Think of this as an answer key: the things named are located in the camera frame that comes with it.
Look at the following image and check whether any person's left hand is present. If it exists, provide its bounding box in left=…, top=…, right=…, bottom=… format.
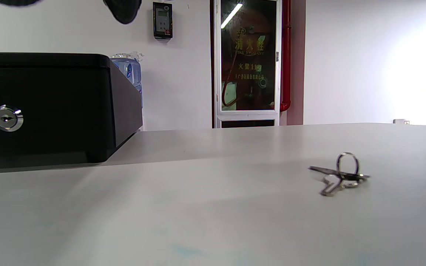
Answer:
left=0, top=0, right=142, bottom=25

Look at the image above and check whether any black cash drawer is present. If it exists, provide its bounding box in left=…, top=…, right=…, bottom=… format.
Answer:
left=0, top=52, right=143, bottom=171

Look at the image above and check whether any silver key bunch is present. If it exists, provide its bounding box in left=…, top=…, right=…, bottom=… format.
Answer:
left=308, top=152, right=371, bottom=197

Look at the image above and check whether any glass door fire hydrant cabinet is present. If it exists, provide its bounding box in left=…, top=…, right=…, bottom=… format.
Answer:
left=210, top=0, right=283, bottom=129

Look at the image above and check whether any red vertical pipe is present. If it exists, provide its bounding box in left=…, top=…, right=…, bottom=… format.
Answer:
left=280, top=0, right=292, bottom=113

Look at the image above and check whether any black wall control panel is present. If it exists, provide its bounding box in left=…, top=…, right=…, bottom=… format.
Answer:
left=152, top=2, right=174, bottom=40

